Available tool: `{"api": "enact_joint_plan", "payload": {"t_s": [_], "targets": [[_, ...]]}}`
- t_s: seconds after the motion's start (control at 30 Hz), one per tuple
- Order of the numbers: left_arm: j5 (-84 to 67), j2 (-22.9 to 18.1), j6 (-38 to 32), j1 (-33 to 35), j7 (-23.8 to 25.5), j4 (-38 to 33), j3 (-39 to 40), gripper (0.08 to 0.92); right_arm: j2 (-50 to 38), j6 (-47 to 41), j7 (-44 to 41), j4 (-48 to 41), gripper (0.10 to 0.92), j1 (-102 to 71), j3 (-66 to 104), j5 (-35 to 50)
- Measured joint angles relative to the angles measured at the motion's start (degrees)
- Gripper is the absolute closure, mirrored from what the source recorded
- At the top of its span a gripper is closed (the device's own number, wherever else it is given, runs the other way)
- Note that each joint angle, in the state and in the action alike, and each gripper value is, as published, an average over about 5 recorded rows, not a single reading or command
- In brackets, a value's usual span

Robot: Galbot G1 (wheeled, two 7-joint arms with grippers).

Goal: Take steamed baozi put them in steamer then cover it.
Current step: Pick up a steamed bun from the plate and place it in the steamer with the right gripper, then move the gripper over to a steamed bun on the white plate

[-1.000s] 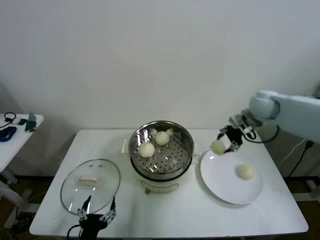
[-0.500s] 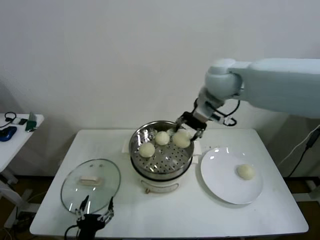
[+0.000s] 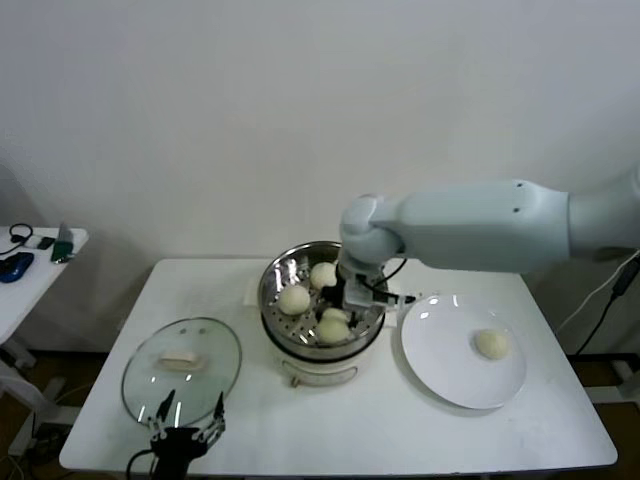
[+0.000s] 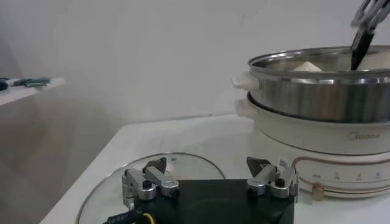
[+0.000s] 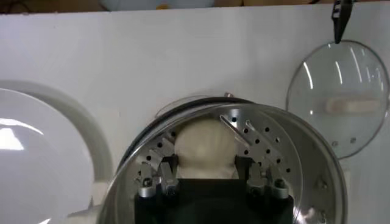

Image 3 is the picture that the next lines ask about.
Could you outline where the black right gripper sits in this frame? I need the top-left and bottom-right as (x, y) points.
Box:
(319, 262), (364, 334)

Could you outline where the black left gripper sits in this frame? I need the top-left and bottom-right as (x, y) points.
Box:
(146, 389), (227, 480)

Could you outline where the white steamed baozi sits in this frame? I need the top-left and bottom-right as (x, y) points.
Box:
(314, 307), (351, 345)
(473, 328), (511, 361)
(309, 261), (339, 290)
(277, 285), (311, 317)

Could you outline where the glass lid with cream handle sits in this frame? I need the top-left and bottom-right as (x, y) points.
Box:
(120, 316), (243, 430)

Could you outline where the stainless steel steamer basket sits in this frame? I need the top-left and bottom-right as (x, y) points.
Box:
(243, 240), (404, 351)

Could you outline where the white round plate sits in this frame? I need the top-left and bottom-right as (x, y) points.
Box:
(399, 294), (528, 410)

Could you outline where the white side table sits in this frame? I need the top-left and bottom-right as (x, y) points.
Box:
(0, 226), (90, 459)

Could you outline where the blue computer mouse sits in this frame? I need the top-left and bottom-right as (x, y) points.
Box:
(0, 252), (35, 285)

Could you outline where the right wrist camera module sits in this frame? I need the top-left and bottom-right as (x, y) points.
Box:
(347, 272), (416, 307)

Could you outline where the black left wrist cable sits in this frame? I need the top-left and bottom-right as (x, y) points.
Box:
(124, 448), (156, 480)

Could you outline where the white power cable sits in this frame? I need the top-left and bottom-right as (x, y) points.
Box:
(557, 249), (640, 334)

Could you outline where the black headset cable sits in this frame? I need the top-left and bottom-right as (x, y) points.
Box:
(0, 223), (36, 259)

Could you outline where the black cable with adapter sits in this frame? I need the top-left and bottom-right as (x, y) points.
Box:
(574, 259), (640, 355)

